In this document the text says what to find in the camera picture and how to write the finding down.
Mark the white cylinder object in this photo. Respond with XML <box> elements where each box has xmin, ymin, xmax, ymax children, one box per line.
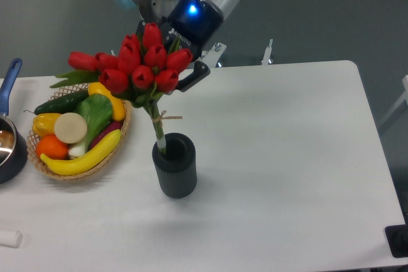
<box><xmin>0</xmin><ymin>229</ymin><xmax>23</xmax><ymax>248</ymax></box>

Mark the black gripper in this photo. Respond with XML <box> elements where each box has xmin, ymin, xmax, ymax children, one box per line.
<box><xmin>136</xmin><ymin>0</ymin><xmax>224</xmax><ymax>92</ymax></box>

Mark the blue handled saucepan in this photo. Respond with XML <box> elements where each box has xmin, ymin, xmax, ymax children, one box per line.
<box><xmin>1</xmin><ymin>58</ymin><xmax>27</xmax><ymax>184</ymax></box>

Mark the purple eggplant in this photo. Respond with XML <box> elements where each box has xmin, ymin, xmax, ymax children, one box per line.
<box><xmin>88</xmin><ymin>121</ymin><xmax>122</xmax><ymax>150</ymax></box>

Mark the green bok choy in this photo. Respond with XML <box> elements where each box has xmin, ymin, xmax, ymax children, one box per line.
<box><xmin>54</xmin><ymin>94</ymin><xmax>113</xmax><ymax>160</ymax></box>

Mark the dark grey ribbed vase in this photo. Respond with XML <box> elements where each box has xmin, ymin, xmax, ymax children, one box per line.
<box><xmin>152</xmin><ymin>132</ymin><xmax>197</xmax><ymax>199</ymax></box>

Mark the orange fruit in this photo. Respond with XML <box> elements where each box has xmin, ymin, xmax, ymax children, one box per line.
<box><xmin>35</xmin><ymin>135</ymin><xmax>69</xmax><ymax>160</ymax></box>

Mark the red tulip bouquet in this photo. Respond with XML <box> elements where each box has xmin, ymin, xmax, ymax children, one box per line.
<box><xmin>55</xmin><ymin>23</ymin><xmax>193</xmax><ymax>155</ymax></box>

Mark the yellow bell pepper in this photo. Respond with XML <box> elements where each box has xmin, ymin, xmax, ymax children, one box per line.
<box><xmin>32</xmin><ymin>113</ymin><xmax>61</xmax><ymax>138</ymax></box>

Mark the black device at table edge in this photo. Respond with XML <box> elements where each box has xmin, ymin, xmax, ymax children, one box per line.
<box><xmin>384</xmin><ymin>224</ymin><xmax>407</xmax><ymax>258</ymax></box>

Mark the yellow banana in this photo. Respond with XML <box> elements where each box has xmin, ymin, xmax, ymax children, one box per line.
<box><xmin>40</xmin><ymin>129</ymin><xmax>122</xmax><ymax>176</ymax></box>

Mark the yellow squash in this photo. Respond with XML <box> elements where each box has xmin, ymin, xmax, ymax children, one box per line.
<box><xmin>88</xmin><ymin>82</ymin><xmax>126</xmax><ymax>122</ymax></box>

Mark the green cucumber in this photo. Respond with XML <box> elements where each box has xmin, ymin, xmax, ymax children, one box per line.
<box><xmin>24</xmin><ymin>90</ymin><xmax>89</xmax><ymax>115</ymax></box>

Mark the woven wicker basket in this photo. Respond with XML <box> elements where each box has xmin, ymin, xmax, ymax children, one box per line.
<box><xmin>27</xmin><ymin>101</ymin><xmax>131</xmax><ymax>181</ymax></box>

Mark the white furniture piece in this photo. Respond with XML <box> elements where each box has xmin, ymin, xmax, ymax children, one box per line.
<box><xmin>384</xmin><ymin>75</ymin><xmax>407</xmax><ymax>120</ymax></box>

